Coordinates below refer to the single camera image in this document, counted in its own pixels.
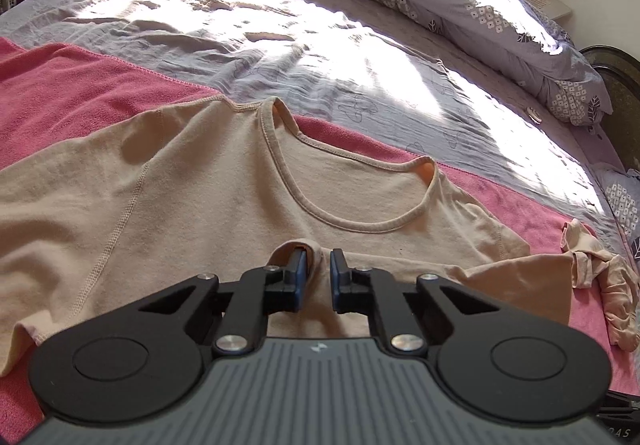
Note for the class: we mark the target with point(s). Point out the pink blanket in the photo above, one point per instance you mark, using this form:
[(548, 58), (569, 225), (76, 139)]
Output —
[(90, 80)]

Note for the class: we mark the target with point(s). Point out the beige long-sleeved shirt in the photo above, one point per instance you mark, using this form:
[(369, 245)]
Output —
[(200, 195)]

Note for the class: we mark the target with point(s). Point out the white wall device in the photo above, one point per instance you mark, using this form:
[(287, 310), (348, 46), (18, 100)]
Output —
[(550, 5)]

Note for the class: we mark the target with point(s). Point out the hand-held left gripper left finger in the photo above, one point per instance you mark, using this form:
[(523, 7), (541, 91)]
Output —
[(300, 277)]

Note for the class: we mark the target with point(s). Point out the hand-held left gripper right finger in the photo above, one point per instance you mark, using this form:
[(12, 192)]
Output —
[(337, 277)]

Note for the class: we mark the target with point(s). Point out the dark headboard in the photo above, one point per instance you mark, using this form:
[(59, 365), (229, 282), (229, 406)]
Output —
[(620, 95)]

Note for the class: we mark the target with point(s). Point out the grey patterned pillow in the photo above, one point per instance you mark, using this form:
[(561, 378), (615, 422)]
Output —
[(622, 205)]

